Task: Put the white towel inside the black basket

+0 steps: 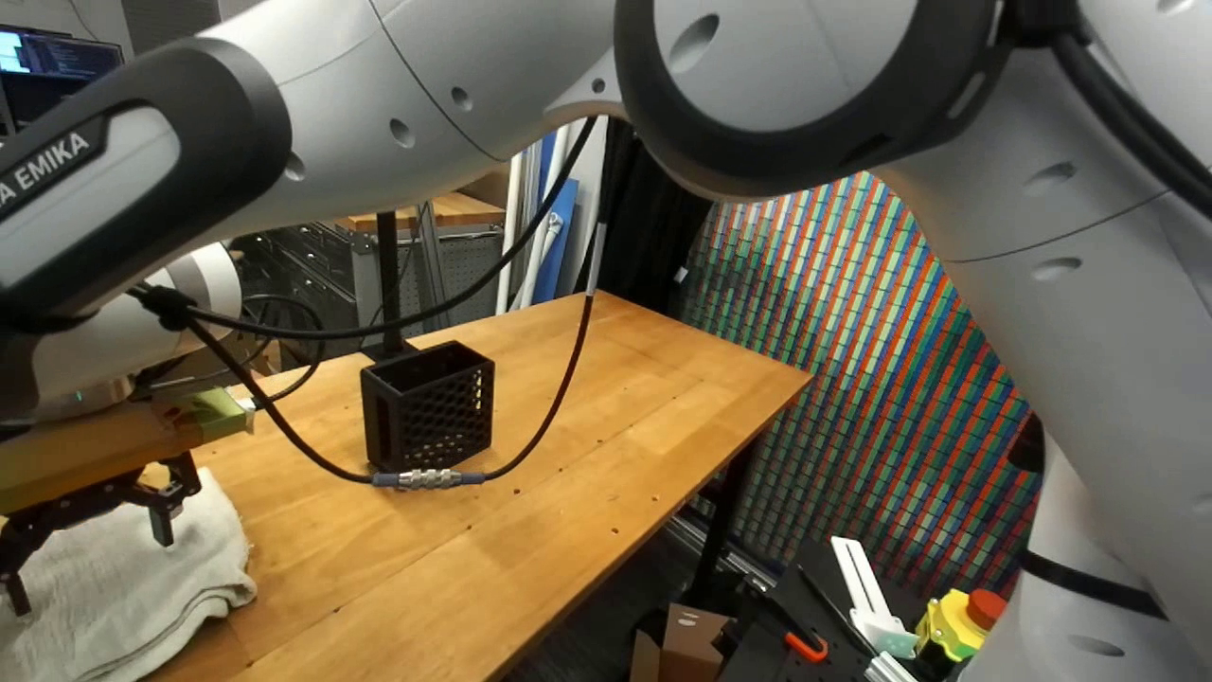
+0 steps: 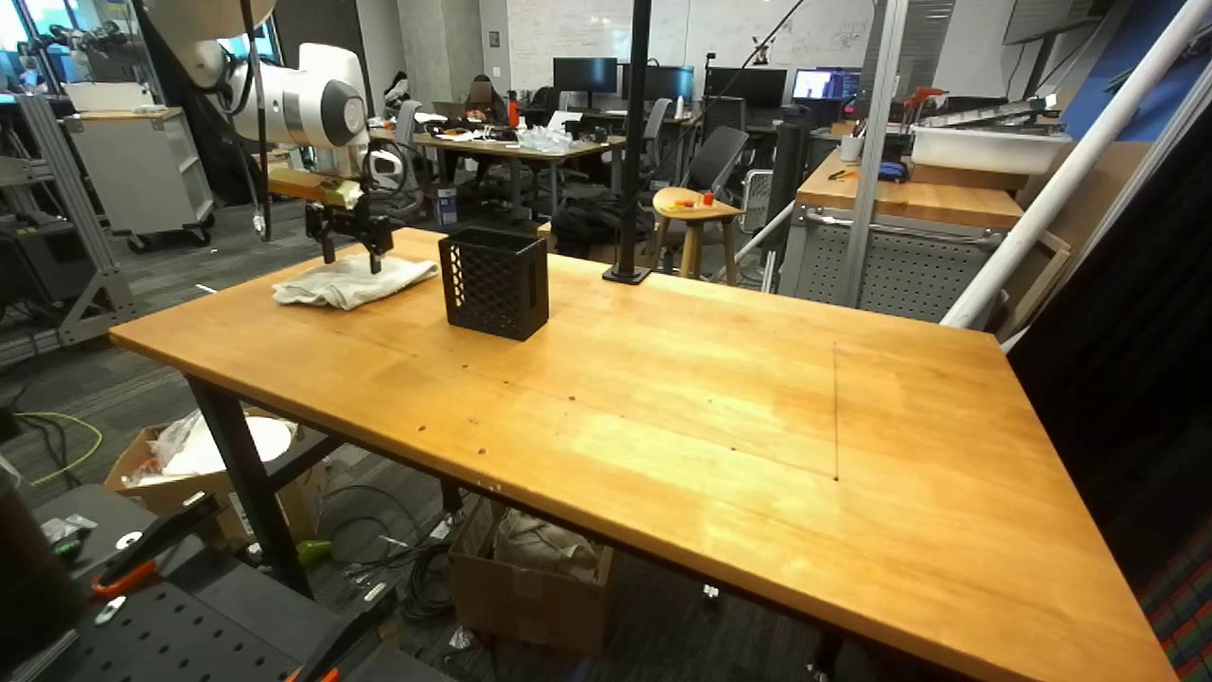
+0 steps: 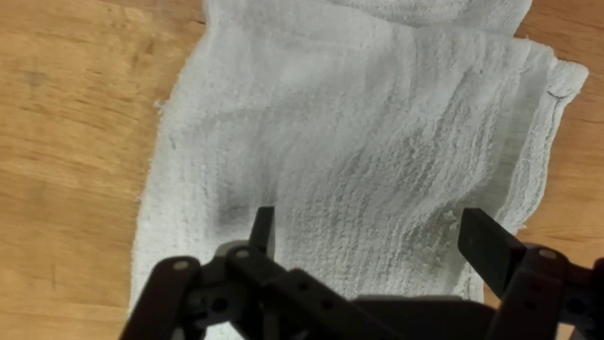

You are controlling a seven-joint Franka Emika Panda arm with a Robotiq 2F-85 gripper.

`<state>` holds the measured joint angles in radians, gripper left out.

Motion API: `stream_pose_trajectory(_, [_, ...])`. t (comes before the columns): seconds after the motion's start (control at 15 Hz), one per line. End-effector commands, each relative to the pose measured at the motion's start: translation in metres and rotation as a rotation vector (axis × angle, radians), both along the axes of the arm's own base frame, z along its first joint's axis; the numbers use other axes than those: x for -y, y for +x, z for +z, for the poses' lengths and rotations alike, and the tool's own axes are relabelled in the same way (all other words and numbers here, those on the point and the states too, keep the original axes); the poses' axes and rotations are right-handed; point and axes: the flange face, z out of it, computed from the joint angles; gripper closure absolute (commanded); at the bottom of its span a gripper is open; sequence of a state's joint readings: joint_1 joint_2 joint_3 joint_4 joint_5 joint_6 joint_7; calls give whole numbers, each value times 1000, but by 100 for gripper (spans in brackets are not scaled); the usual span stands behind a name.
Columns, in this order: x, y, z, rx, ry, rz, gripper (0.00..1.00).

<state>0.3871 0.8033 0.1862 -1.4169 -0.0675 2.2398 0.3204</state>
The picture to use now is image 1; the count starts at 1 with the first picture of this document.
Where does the silver metal pole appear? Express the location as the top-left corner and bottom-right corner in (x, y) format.
(414, 201), (456, 327)

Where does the black metal table frame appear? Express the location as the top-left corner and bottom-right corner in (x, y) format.
(684, 432), (776, 617)

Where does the colourful striped backdrop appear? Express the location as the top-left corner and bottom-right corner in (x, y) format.
(677, 165), (1051, 604)

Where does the blue board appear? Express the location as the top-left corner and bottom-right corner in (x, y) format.
(521, 126), (588, 308)

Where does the black perforated basket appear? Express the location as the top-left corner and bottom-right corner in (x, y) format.
(357, 337), (501, 475)

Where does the white towel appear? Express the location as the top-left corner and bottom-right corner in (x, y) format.
(0, 467), (260, 682)

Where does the black curtain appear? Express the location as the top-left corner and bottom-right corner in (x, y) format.
(592, 116), (714, 319)

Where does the black vertical pole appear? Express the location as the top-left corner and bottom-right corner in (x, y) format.
(376, 206), (418, 359)

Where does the white plastic rail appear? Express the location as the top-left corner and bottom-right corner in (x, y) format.
(825, 534), (920, 682)

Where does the brown cardboard box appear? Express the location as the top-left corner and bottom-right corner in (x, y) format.
(627, 599), (741, 682)

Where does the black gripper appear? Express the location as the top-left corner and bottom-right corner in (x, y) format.
(0, 449), (204, 620)

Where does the orange handled clamp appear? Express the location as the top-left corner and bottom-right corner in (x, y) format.
(752, 592), (837, 669)

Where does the yellow red emergency stop button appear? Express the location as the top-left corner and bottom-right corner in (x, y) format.
(911, 583), (1016, 667)

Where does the lit computer monitor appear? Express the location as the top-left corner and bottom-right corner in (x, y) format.
(0, 26), (125, 126)

